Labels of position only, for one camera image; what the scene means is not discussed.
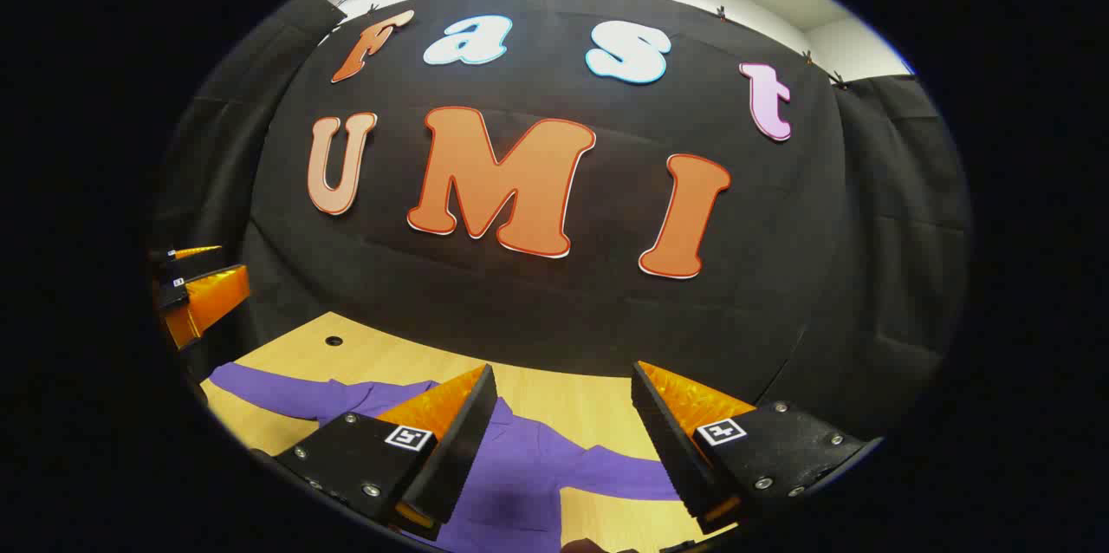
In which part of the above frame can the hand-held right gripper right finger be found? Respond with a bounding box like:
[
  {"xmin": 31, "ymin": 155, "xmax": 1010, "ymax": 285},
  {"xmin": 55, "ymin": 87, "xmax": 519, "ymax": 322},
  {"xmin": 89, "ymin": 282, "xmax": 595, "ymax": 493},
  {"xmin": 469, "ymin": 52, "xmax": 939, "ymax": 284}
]
[{"xmin": 631, "ymin": 361, "xmax": 885, "ymax": 537}]

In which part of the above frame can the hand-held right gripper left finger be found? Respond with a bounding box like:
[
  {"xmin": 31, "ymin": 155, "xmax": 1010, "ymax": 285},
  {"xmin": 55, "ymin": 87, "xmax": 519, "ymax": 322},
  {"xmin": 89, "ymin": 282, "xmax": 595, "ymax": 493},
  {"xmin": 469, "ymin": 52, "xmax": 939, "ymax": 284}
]
[{"xmin": 273, "ymin": 364, "xmax": 499, "ymax": 541}]

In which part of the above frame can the purple ribbed garment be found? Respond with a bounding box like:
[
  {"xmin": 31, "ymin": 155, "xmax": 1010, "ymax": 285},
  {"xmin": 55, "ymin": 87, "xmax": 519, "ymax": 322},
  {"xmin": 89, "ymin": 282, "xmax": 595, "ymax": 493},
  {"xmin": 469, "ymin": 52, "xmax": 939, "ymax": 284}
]
[{"xmin": 208, "ymin": 362, "xmax": 685, "ymax": 553}]

